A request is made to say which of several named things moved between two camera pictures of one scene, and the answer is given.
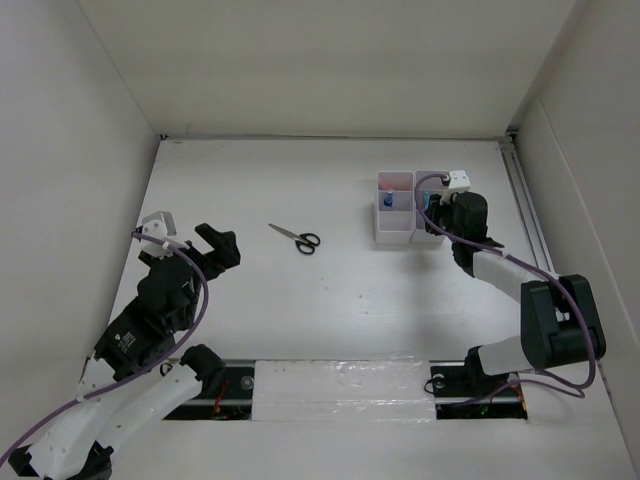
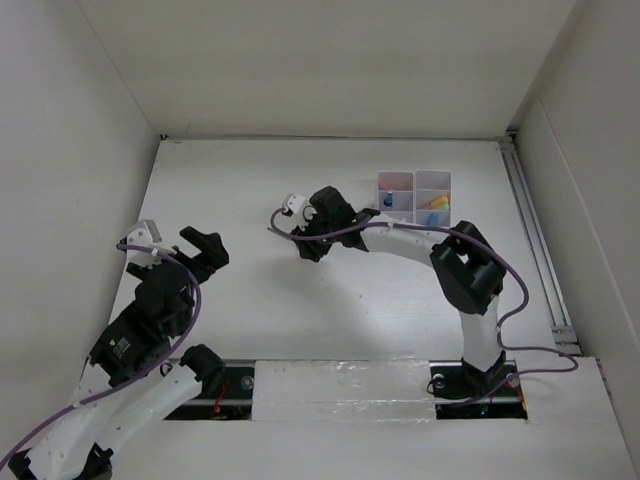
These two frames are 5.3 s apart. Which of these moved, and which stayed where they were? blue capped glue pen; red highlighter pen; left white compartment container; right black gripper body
Moved: right black gripper body
Stayed: red highlighter pen; blue capped glue pen; left white compartment container
